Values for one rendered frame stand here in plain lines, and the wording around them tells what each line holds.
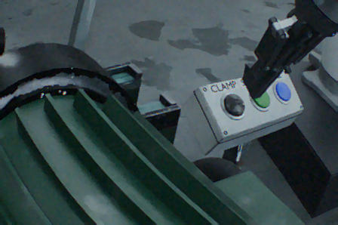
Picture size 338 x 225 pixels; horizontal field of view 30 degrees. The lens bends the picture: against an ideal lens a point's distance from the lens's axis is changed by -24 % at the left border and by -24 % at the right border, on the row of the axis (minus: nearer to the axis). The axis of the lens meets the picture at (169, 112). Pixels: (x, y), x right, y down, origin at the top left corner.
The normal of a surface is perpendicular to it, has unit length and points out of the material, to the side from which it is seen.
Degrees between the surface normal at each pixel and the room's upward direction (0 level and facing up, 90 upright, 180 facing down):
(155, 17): 0
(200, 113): 90
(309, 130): 2
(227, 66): 0
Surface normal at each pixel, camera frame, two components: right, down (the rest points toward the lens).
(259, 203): 0.17, -0.83
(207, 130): -0.81, 0.20
